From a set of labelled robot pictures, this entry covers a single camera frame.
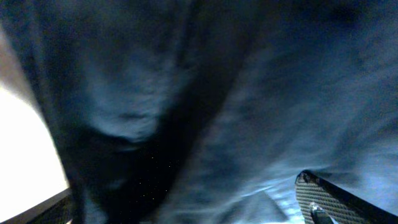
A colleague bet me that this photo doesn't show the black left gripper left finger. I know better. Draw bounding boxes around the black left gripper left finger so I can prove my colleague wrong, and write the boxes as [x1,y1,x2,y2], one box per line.
[1,189,72,224]

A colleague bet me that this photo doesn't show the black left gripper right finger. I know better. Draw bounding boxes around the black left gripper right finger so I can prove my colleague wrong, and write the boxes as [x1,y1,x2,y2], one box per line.
[295,170,397,224]

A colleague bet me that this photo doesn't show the dark blue denim shorts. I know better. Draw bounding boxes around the dark blue denim shorts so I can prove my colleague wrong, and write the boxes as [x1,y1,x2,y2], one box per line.
[1,0,397,223]

